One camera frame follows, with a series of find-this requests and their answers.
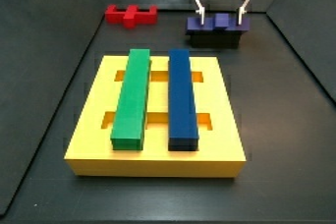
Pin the purple comb-shaped block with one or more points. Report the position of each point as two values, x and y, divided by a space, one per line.
220 22

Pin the yellow slotted board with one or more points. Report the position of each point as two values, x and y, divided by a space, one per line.
217 159

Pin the red comb-shaped block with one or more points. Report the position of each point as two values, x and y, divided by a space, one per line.
131 16

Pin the blue rectangular bar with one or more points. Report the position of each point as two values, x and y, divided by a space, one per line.
183 129

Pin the green rectangular bar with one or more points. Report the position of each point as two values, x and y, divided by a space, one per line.
128 125

